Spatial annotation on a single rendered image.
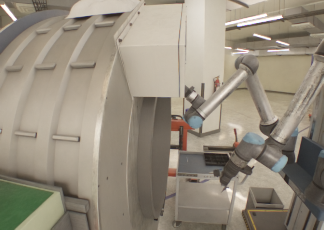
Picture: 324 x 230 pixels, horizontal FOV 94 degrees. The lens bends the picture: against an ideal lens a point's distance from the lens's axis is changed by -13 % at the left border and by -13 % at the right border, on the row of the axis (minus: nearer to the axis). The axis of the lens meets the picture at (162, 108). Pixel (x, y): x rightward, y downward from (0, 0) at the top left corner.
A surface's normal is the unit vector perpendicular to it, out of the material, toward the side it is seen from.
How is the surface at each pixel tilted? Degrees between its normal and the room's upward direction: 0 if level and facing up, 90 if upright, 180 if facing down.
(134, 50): 125
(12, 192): 0
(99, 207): 90
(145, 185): 91
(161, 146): 59
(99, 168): 90
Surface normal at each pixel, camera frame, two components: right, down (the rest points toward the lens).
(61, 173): -0.14, -0.07
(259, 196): -0.20, 0.21
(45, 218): 0.99, 0.03
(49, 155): 0.79, -0.03
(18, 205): 0.00, -0.98
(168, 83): -0.11, 0.73
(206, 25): 0.52, 0.18
